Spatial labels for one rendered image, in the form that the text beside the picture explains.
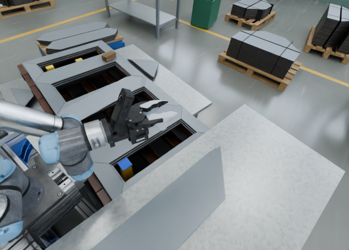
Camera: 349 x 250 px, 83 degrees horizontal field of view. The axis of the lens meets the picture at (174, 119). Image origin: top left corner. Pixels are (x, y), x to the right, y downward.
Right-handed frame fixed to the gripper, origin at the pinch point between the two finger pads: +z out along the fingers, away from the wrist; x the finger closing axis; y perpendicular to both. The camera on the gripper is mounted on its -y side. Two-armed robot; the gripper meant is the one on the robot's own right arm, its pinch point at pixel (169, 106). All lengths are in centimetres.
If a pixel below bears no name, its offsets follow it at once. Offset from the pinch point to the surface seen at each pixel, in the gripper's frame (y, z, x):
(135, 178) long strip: 58, -11, -19
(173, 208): 40.4, -4.5, 12.5
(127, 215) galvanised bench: 41.9, -21.2, 6.2
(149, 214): 40.1, -13.7, 10.4
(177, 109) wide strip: 53, 34, -56
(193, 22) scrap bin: 90, 235, -355
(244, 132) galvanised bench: 40, 50, -7
